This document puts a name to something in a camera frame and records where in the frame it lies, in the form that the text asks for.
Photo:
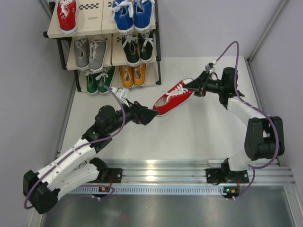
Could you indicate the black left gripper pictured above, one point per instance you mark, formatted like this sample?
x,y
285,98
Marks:
x,y
141,114

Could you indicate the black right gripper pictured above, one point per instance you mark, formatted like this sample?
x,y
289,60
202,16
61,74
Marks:
x,y
199,86

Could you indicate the red sneaker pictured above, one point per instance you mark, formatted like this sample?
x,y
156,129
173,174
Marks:
x,y
67,11
173,98

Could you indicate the orange sneaker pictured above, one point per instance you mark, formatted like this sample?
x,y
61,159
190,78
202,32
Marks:
x,y
139,75
126,73

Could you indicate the green sneaker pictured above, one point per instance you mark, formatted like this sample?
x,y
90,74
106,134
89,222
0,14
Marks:
x,y
105,78
92,83

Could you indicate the black sneaker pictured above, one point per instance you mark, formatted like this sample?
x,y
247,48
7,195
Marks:
x,y
129,45
146,43

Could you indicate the grey sneaker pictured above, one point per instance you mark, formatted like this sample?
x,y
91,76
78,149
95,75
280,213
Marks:
x,y
81,51
98,50

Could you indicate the blue sneaker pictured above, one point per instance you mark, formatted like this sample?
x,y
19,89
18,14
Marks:
x,y
122,14
143,11

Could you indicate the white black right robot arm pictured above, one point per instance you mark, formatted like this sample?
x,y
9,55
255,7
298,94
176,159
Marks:
x,y
264,137

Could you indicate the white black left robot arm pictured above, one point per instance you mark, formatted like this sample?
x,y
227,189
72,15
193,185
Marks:
x,y
77,166

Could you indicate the beige black shoe shelf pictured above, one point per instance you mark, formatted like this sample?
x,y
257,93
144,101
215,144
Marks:
x,y
93,19

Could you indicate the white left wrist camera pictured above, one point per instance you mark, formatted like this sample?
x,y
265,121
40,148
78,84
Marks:
x,y
121,93

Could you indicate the aluminium mounting rail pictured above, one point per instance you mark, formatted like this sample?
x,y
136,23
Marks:
x,y
190,172

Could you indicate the grey slotted cable duct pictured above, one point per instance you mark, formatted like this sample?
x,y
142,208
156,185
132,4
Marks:
x,y
153,190

